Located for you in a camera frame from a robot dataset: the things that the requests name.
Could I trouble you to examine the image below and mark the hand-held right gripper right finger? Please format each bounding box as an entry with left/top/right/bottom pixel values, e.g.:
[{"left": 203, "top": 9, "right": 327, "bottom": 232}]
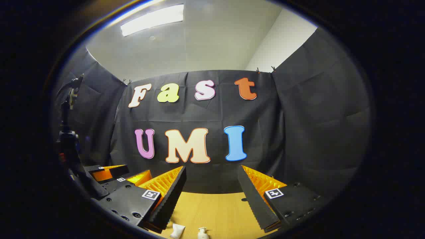
[{"left": 237, "top": 165, "right": 330, "bottom": 233}]

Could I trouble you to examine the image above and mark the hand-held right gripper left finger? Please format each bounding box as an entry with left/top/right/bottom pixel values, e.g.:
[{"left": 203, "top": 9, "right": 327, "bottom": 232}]
[{"left": 90, "top": 165, "right": 187, "bottom": 233}]

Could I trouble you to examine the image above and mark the white cream tube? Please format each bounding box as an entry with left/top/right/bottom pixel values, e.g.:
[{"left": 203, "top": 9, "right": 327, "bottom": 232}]
[{"left": 170, "top": 223, "right": 186, "bottom": 239}]

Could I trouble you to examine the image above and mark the black backdrop cloth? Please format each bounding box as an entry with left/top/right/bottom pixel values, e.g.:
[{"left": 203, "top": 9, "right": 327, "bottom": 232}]
[{"left": 53, "top": 27, "right": 372, "bottom": 199}]

